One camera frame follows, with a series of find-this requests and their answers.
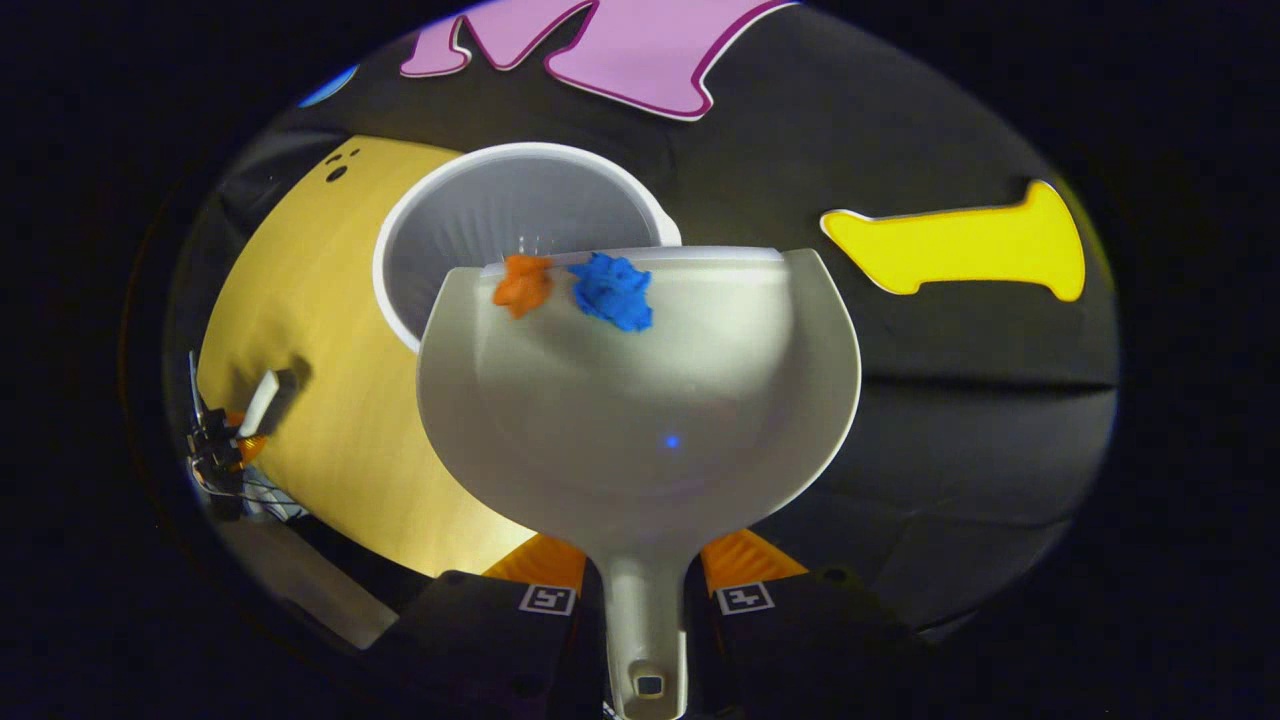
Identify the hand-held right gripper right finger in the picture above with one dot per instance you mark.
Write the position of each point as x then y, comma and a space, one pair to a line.
790, 650

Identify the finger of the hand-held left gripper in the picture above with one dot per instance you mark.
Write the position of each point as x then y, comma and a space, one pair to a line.
247, 447

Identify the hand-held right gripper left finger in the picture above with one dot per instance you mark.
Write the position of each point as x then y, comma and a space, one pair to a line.
500, 650

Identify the white dustpan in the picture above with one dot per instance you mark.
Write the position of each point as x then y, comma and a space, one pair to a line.
640, 420

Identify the orange paper scrap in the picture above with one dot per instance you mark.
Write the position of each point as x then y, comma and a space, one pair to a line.
522, 285

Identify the white ribbed garbage bin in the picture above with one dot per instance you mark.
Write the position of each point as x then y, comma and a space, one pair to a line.
500, 200

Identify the blue paper scrap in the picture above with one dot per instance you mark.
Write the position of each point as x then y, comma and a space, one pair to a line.
612, 292

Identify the wooden desktop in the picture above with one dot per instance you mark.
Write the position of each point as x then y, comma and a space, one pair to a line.
340, 400

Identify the grey textured panel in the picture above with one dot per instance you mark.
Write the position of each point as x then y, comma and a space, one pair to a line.
310, 590

